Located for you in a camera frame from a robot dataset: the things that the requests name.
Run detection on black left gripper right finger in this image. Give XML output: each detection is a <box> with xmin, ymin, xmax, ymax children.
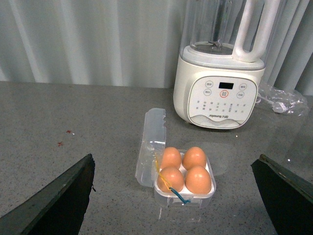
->
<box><xmin>251</xmin><ymin>154</ymin><xmax>313</xmax><ymax>235</ymax></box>

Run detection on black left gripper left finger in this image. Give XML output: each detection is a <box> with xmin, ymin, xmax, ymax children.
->
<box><xmin>0</xmin><ymin>154</ymin><xmax>95</xmax><ymax>235</ymax></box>

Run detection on brown egg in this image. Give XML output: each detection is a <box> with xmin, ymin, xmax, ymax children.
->
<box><xmin>157</xmin><ymin>167</ymin><xmax>184</xmax><ymax>193</ymax></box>
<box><xmin>182</xmin><ymin>146</ymin><xmax>206</xmax><ymax>170</ymax></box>
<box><xmin>160</xmin><ymin>147</ymin><xmax>181</xmax><ymax>169</ymax></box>
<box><xmin>185</xmin><ymin>165</ymin><xmax>212</xmax><ymax>194</ymax></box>

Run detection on clear plastic egg box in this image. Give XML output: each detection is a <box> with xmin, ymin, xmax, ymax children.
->
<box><xmin>135</xmin><ymin>108</ymin><xmax>216</xmax><ymax>209</ymax></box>

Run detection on clear plastic bag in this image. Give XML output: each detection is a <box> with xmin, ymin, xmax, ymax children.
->
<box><xmin>255</xmin><ymin>83</ymin><xmax>309</xmax><ymax>117</ymax></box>

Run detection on white Joyoung blender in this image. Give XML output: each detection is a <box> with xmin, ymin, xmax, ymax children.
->
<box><xmin>173</xmin><ymin>0</ymin><xmax>281</xmax><ymax>129</ymax></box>

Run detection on white power cable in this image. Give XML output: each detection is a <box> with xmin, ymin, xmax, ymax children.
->
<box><xmin>255</xmin><ymin>94</ymin><xmax>287</xmax><ymax>114</ymax></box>

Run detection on yellow and blue string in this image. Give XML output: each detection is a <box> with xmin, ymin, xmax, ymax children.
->
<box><xmin>154</xmin><ymin>152</ymin><xmax>191</xmax><ymax>204</ymax></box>

